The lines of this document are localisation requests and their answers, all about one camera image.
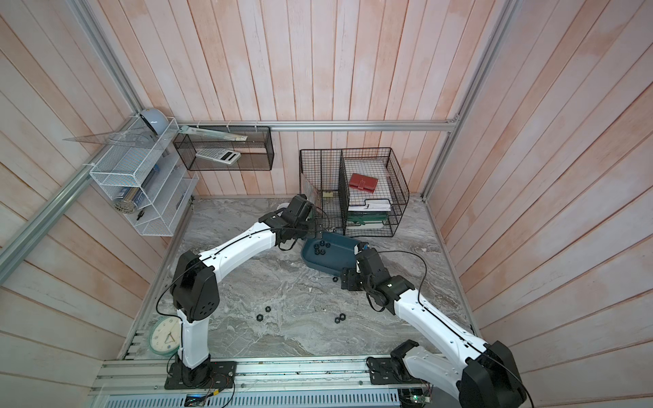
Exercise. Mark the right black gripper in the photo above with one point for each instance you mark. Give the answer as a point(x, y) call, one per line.
point(349, 279)

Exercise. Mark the dark teal storage box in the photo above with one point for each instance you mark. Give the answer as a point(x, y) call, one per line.
point(331, 259)

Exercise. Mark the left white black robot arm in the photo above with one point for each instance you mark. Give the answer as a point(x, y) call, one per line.
point(195, 290)

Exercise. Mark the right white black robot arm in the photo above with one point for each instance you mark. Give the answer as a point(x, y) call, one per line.
point(471, 370)

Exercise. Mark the white tray in organizer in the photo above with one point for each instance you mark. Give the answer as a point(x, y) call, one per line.
point(372, 206)

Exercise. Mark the red wallet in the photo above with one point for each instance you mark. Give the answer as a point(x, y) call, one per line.
point(363, 183)

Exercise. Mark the white calculator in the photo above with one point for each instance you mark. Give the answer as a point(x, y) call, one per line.
point(219, 155)

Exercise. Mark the clear plastic ruler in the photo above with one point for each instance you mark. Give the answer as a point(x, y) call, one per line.
point(215, 134)

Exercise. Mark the grey computer mouse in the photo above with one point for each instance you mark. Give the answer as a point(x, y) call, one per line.
point(155, 120)

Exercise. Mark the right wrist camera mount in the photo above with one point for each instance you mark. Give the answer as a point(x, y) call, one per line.
point(360, 247)

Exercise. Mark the black wire desk organizer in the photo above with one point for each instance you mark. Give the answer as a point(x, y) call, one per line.
point(324, 176)

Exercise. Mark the black wire wall basket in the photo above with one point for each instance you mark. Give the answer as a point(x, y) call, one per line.
point(257, 153)

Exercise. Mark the white wire wall shelf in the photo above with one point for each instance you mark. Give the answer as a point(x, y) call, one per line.
point(144, 177)

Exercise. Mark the green round wall clock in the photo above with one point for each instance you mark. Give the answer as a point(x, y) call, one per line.
point(165, 336)

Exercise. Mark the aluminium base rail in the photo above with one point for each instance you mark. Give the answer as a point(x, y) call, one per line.
point(286, 374)

